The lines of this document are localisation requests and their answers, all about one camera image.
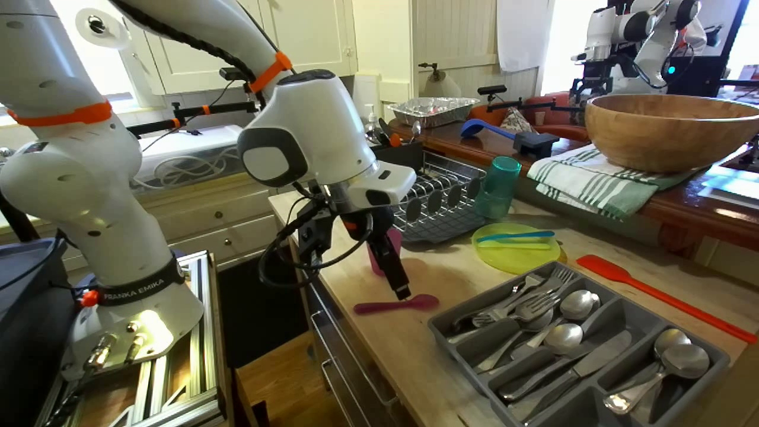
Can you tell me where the red silicone spatula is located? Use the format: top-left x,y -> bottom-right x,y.
577,255 -> 756,345

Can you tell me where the purple plastic spoon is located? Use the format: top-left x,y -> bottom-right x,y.
353,294 -> 440,317

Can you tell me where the teal plastic cup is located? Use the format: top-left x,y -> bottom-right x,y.
478,158 -> 522,220

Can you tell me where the striped green dish towel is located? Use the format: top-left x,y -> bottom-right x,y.
528,145 -> 690,220

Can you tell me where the aluminium foil tray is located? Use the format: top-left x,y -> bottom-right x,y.
394,98 -> 478,129

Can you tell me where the steel dish rack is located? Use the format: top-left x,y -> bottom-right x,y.
394,153 -> 487,249

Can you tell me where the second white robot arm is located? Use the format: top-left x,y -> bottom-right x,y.
569,0 -> 708,103

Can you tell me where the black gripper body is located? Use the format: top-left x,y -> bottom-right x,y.
296,206 -> 394,262

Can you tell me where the blue measuring scoop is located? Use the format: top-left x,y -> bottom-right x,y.
461,118 -> 558,159

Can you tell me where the wooden bowl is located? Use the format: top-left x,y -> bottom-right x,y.
584,96 -> 759,174

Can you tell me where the teal plastic spoon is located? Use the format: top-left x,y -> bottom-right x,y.
474,230 -> 556,244

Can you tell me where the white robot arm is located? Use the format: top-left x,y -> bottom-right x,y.
0,0 -> 415,381

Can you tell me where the yellow-green plastic plate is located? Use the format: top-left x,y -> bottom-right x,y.
469,220 -> 563,275

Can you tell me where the grey cutlery tray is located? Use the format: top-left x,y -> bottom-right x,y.
429,263 -> 728,427

